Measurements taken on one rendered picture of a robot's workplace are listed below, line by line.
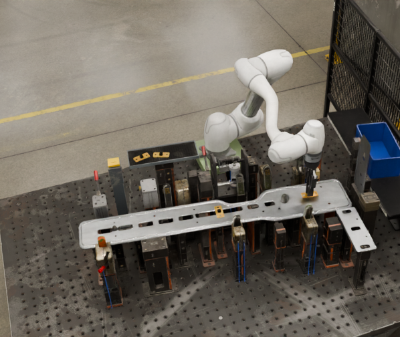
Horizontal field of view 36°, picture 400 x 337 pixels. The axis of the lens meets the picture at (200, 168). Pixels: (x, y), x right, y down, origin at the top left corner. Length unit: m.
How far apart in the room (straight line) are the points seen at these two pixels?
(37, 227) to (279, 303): 1.45
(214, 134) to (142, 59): 2.83
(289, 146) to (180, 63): 3.55
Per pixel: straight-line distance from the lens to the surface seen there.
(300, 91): 5.80
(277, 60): 3.29
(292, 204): 3.15
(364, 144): 3.09
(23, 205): 3.81
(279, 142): 2.84
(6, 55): 6.91
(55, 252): 3.48
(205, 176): 3.20
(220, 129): 3.67
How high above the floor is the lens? 3.18
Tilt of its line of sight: 40 degrees down
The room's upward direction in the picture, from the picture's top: 4 degrees counter-clockwise
